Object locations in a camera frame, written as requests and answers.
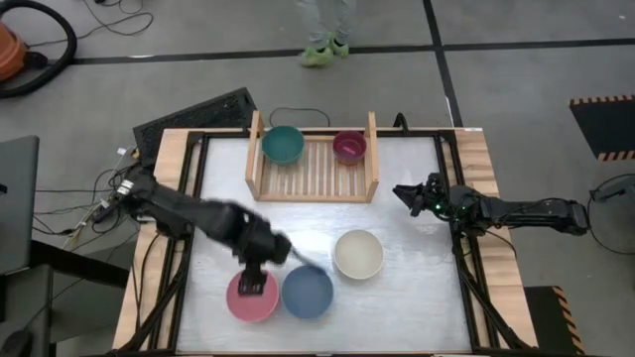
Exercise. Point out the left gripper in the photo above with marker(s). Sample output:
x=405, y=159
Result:
x=260, y=243

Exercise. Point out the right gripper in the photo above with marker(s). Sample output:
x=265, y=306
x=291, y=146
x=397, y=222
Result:
x=444, y=201

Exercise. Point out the large pale pink bowl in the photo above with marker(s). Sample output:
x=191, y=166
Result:
x=258, y=310

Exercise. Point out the large blue bowl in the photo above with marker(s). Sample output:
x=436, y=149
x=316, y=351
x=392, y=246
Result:
x=307, y=295

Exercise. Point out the large cream bowl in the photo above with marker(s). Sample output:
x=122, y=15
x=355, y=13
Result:
x=358, y=254

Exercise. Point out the small magenta bowl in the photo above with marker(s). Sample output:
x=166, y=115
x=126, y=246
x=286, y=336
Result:
x=349, y=146

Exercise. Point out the large teal bowl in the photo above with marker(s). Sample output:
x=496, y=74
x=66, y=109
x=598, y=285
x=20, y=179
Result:
x=283, y=144

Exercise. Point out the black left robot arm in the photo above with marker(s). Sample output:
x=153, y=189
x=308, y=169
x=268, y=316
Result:
x=173, y=208

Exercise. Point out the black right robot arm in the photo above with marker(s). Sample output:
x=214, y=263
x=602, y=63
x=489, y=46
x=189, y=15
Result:
x=536, y=214

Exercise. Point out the wooden slatted shelf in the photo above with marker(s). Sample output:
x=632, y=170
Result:
x=288, y=197

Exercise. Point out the black keyboard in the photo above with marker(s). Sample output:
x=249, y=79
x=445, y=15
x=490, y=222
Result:
x=198, y=119

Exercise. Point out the green shoe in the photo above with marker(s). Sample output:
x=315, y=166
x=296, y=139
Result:
x=338, y=45
x=316, y=57

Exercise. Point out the black mat hazard striped edge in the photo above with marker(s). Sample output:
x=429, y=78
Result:
x=605, y=129
x=546, y=317

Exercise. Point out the person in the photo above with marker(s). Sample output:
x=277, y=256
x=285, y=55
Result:
x=327, y=20

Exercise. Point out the grey metal stand foot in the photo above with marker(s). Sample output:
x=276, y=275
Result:
x=615, y=188

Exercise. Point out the black desk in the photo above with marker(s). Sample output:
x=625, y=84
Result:
x=30, y=307

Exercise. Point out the grey laptop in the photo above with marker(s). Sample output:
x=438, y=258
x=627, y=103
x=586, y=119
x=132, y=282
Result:
x=17, y=208

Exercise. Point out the black computer mouse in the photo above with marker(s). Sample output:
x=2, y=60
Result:
x=15, y=344

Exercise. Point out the orange vacuum cleaner body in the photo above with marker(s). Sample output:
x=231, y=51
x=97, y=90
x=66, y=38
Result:
x=10, y=52

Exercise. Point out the black aluminium table frame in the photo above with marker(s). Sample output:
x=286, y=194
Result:
x=449, y=158

